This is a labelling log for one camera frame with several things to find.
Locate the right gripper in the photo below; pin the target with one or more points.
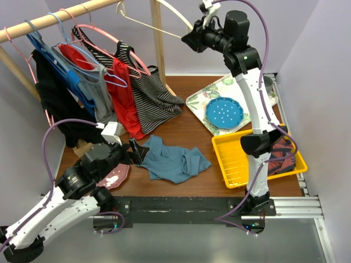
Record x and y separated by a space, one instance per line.
193 39

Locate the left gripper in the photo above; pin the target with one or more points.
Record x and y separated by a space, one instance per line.
139 151

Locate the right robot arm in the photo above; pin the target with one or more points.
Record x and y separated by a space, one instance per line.
245 65

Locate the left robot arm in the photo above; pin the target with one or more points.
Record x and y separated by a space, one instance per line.
74 197

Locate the striped tank top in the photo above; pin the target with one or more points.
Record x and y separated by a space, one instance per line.
155 104

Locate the light blue hanger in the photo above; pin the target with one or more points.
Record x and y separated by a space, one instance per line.
88 59

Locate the red tank top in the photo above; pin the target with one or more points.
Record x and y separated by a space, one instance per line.
122 98

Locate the grey tank top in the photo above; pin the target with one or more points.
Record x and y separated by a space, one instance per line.
94 88

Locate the black tank top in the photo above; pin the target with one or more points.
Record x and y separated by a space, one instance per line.
56 99

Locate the royal blue tank top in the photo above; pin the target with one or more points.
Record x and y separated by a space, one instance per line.
76 84

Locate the pink hanger with black top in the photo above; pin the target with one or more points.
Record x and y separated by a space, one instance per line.
50 118

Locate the pink hanger with striped top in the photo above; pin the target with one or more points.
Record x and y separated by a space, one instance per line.
139 67

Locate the grey blue hanger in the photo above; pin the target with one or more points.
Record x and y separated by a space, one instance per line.
49 53

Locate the maroon tank top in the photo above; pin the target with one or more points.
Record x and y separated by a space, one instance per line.
280 150

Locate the pink dotted plate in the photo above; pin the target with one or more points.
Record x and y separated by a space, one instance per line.
116 177

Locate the floral serving tray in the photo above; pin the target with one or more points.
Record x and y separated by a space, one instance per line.
224 87

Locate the blue dotted plate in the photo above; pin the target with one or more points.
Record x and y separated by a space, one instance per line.
224 113

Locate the grey cup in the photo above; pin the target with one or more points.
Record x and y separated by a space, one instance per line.
268 82

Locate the yellow plastic bin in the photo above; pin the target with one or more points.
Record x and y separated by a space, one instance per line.
232 160

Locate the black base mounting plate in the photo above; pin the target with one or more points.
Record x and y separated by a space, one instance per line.
178 210

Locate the wooden clothes rack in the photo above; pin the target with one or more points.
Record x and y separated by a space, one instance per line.
76 11

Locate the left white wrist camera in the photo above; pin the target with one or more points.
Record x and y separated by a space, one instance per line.
111 133

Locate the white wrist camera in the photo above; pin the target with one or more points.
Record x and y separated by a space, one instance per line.
111 133
209 10

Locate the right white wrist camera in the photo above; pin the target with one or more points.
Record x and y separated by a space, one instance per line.
209 10

